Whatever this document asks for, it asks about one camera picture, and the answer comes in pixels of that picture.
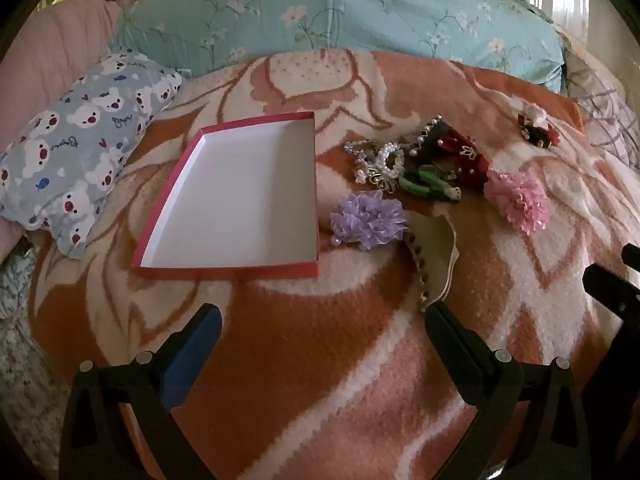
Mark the teal floral quilt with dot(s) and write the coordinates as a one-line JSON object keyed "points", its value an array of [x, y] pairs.
{"points": [[325, 15]]}

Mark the green hair clip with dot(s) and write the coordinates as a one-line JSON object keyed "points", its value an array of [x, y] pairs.
{"points": [[432, 185]]}

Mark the grey floral sheet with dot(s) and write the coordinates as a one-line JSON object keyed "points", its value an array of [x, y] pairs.
{"points": [[22, 340]]}

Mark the orange white patterned blanket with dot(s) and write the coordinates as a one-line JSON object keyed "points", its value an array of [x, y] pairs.
{"points": [[310, 360]]}

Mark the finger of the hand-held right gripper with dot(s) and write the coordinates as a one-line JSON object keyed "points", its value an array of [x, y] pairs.
{"points": [[632, 255], [607, 285]]}

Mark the bear print pillow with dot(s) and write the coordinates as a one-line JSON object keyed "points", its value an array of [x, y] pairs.
{"points": [[80, 150]]}

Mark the white pearl hair accessory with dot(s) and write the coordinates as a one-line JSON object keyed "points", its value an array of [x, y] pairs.
{"points": [[387, 159]]}

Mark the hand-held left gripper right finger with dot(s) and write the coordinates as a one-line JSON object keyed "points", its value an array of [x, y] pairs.
{"points": [[450, 341]]}

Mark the red jewelry box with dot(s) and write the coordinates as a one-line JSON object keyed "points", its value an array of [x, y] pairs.
{"points": [[240, 200]]}

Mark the dark feather pearl hair comb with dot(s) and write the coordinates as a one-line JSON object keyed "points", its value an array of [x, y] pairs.
{"points": [[431, 135]]}

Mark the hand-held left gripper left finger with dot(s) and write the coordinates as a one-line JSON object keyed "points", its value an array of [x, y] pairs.
{"points": [[194, 356]]}

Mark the purple plaid cloth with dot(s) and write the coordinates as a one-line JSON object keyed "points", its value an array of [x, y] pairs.
{"points": [[607, 110]]}

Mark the silver metal hair clip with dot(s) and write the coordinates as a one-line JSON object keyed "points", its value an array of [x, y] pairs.
{"points": [[382, 181]]}

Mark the small red white hair clip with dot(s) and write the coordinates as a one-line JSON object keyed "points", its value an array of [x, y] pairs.
{"points": [[539, 127]]}

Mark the beige studded hair clip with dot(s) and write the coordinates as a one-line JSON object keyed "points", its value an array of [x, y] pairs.
{"points": [[437, 247]]}

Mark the red bow hair clip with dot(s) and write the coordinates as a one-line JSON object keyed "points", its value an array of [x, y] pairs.
{"points": [[454, 141], [472, 166]]}

